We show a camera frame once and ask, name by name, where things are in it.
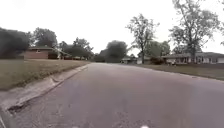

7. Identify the dry grass lawn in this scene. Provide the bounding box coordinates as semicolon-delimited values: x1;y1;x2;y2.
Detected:
0;59;91;92

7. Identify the grey asphalt road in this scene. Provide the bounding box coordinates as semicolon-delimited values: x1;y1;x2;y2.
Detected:
6;62;224;128

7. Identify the leafy tree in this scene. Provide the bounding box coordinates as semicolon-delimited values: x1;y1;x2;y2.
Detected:
31;27;59;49
146;39;172;58

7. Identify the bush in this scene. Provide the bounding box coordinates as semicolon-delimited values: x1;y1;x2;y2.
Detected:
149;56;165;66

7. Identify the pale concrete kerb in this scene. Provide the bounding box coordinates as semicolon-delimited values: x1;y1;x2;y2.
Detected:
0;63;91;113

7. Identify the dark round tree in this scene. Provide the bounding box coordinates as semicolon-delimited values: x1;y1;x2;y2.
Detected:
94;39;129;64

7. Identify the dark dense tree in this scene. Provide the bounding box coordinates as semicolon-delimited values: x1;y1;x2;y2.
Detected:
0;27;33;60

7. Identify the group of trees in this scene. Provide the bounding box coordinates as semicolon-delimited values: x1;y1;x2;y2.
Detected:
59;37;95;61

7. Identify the long low house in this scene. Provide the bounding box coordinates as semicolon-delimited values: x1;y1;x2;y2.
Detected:
161;51;224;65

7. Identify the big sparse tree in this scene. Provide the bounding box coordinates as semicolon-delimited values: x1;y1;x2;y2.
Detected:
168;0;223;64

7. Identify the red brick house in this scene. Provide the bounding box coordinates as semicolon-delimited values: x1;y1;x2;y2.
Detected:
18;45;73;61

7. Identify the slender tall tree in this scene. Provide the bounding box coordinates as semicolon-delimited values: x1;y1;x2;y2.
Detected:
125;13;161;65

